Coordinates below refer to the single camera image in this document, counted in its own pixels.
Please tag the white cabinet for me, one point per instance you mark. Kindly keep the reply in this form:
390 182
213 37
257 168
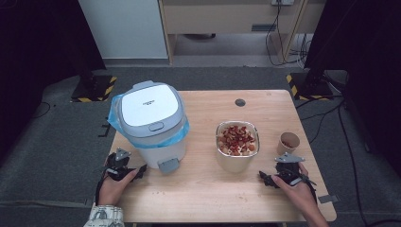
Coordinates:
126 25

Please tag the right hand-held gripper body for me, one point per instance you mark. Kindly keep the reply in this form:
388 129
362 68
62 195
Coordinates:
287 170

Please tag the grey tape piece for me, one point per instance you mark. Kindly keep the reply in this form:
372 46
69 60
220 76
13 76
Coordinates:
329 199

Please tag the light wooden desk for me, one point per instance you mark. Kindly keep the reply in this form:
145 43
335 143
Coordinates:
220 19

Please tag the white pedal trash can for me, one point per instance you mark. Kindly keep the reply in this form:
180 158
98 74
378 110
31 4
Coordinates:
148 104

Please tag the brown paper cup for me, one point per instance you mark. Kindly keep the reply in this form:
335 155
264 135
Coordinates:
283 150

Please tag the square metal container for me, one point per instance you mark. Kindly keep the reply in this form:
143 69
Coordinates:
235 164

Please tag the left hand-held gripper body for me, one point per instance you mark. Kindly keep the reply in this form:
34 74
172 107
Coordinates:
118 167

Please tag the pile of red food scraps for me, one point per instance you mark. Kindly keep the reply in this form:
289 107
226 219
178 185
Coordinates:
236 140

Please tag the white wall socket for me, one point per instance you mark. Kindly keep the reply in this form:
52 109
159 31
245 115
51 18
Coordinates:
282 2

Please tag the blue trash bag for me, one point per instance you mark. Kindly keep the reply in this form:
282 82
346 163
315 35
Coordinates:
113 116

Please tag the black curtain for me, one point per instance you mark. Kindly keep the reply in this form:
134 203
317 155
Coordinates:
372 47
38 47

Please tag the person's right hand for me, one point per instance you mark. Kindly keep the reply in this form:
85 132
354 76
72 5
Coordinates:
299 197

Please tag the person's left hand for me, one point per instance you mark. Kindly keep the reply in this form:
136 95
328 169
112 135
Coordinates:
112 192

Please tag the black stand with striped base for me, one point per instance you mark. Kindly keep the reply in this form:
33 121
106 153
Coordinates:
310 88
94 91

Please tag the grey table grommet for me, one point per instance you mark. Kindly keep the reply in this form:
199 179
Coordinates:
240 102

